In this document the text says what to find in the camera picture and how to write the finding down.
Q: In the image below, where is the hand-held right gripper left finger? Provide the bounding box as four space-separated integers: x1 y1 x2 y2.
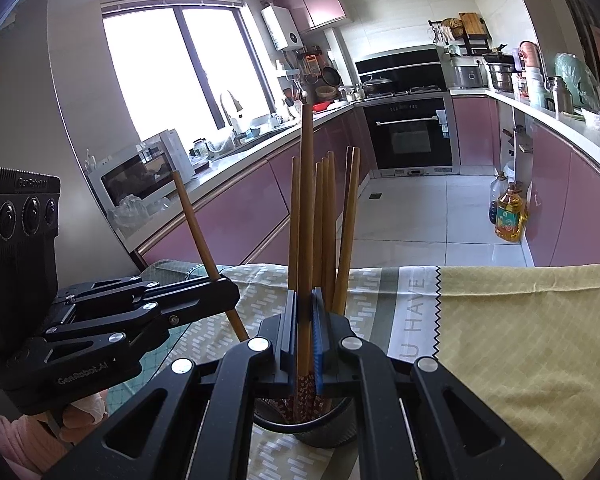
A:
42 289 299 480

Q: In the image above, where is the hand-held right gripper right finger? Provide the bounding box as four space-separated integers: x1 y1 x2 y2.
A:
312 287 564 480

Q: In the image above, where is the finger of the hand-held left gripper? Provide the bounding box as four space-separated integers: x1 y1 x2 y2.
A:
41 289 242 357
54 275 240 307

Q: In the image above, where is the red-patterned wooden chopstick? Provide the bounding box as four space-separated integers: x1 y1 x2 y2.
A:
171 170 251 343
295 104 317 423

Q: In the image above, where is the black mesh holder cup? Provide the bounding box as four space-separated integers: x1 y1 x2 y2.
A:
252 394 357 450

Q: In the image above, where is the bunch of wooden chopsticks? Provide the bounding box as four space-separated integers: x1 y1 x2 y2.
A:
276 146 363 423

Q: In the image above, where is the person's left hand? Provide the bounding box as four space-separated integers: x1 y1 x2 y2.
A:
59 391 111 444

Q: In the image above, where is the clear plastic bag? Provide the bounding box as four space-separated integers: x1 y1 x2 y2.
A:
107 195 173 233

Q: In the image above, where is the pink kitchen cabinet run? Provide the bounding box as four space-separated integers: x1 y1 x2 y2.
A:
135 105 373 268
450 89 600 268

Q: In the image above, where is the white microwave oven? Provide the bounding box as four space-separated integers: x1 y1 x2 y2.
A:
87 129 197 208

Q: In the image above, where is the grey refrigerator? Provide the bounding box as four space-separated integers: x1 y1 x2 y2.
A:
0 0 141 281

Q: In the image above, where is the kitchen faucet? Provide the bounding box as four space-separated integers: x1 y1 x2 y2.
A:
219 91 247 133

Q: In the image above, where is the printed yellow-green tablecloth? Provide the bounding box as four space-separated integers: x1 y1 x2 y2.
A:
107 259 600 480

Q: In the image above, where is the kitchen window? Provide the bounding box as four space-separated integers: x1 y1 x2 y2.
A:
100 2 276 146

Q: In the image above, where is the yellow cooking oil bottle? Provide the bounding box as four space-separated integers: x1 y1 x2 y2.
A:
495 182 528 243

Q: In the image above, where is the built-in black oven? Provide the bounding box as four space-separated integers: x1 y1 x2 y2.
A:
362 91 456 173

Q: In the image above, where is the wok with lid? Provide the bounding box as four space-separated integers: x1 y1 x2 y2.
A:
360 76 395 97

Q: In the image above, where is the white gas water heater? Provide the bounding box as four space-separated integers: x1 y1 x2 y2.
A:
260 4 303 52

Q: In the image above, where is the black range hood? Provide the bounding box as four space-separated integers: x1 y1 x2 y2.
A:
354 45 447 92

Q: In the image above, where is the silver rice cooker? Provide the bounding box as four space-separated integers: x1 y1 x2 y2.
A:
452 64 488 90

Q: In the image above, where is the stainless steel stock pot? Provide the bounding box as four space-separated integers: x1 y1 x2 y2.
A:
485 52 521 92

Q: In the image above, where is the steel thermos flask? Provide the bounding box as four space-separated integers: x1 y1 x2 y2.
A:
550 76 574 115

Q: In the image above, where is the wooden cutting board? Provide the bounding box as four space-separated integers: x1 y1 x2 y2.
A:
459 12 486 36

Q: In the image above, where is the pink kettle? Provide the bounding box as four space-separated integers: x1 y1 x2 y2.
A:
519 41 546 73

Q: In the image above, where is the green covered appliance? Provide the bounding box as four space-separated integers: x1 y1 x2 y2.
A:
554 52 600 111

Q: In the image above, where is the pink wall cabinet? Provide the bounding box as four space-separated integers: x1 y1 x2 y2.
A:
272 0 353 33

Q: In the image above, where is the black wall rack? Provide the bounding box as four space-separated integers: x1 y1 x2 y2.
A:
428 12 493 57

